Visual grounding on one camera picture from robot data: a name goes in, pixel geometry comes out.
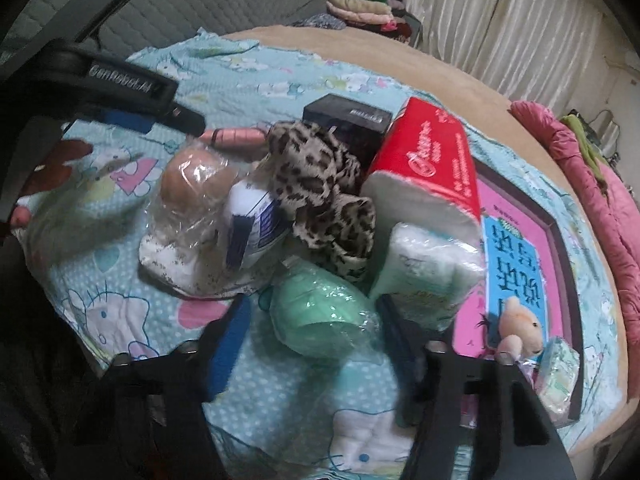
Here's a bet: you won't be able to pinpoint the pink quilt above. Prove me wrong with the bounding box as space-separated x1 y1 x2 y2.
510 100 640 361

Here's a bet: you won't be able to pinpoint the small peach plush toy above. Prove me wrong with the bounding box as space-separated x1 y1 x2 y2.
480 295 546 366

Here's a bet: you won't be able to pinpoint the grey quilted headboard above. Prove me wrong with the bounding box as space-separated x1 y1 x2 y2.
10 0 336 61

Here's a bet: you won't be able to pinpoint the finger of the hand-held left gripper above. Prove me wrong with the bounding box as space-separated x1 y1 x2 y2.
95 102 207 136

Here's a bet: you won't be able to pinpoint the clear-wrapped brown white bundle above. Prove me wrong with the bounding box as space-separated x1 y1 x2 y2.
139 142 271 301

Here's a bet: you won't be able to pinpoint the leopard print cloth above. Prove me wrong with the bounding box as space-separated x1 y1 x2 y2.
260 120 378 283

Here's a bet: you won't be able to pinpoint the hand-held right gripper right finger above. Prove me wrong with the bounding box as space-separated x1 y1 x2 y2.
375 292 581 480

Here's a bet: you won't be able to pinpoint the blue printed card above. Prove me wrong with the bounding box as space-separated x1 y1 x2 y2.
480 215 551 351

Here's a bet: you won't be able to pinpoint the person's left hand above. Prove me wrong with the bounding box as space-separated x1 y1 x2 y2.
10 205 37 231

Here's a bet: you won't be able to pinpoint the white purple printed packet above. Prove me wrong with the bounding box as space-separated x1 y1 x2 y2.
220 175 293 271

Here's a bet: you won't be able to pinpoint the small green printed tissue packet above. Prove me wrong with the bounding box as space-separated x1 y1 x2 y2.
530 337 581 423

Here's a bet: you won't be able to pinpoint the teal cartoon cat printed blanket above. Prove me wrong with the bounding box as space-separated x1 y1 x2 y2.
10 30 626 480

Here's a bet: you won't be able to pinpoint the white green tissue pack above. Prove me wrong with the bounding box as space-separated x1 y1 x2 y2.
367 220 488 331

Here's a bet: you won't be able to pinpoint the green blanket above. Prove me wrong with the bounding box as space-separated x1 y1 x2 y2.
560 112 608 171

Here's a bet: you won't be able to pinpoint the clear-wrapped green sponge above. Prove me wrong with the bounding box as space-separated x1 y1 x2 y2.
267 255 386 361

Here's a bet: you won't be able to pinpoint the red tissue pack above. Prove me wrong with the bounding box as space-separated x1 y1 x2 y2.
360 96 483 266

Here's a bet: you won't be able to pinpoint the black box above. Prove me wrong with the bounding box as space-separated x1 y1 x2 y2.
302 92 396 171

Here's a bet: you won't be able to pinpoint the stack of folded clothes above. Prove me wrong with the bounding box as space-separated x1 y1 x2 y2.
325 0 426 43

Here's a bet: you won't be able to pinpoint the beige bed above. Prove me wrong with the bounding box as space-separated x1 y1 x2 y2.
220 25 636 461

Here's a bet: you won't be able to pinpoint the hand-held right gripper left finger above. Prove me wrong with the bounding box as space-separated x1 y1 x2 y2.
52 292 253 480

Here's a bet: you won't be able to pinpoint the cream curtains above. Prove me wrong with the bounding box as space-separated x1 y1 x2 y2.
400 0 621 126

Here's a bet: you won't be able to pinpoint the dark patterned cloth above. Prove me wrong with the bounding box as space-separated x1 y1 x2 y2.
292 12 346 31

